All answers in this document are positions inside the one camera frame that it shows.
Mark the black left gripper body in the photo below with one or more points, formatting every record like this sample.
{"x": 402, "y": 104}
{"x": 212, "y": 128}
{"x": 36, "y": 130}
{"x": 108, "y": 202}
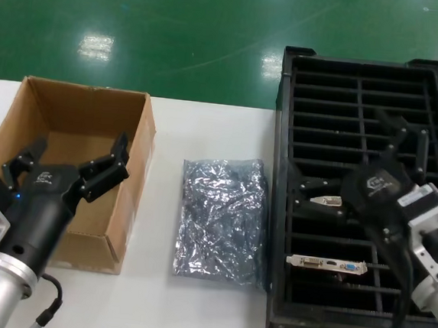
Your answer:
{"x": 42, "y": 213}

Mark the open brown cardboard box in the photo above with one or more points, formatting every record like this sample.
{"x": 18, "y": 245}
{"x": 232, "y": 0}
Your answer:
{"x": 94, "y": 103}

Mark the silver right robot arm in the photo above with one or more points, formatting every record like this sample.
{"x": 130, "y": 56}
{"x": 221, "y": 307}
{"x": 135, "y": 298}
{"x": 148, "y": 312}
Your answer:
{"x": 433, "y": 301}

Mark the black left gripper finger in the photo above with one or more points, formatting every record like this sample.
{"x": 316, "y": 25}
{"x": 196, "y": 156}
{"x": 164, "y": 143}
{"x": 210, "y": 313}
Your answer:
{"x": 104, "y": 177}
{"x": 21, "y": 169}

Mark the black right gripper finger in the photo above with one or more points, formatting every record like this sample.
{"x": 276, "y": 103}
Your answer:
{"x": 397, "y": 149}
{"x": 317, "y": 185}

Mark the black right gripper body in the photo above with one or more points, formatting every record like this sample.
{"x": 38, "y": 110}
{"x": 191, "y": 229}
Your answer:
{"x": 377, "y": 193}

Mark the graphics card with silver bracket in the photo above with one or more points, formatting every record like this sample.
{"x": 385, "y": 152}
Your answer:
{"x": 310, "y": 262}
{"x": 327, "y": 201}

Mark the clear plastic bag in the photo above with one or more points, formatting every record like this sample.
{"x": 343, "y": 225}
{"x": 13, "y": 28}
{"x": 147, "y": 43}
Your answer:
{"x": 217, "y": 229}

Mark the black slotted storage container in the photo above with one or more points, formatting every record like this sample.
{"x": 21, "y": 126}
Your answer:
{"x": 282, "y": 139}

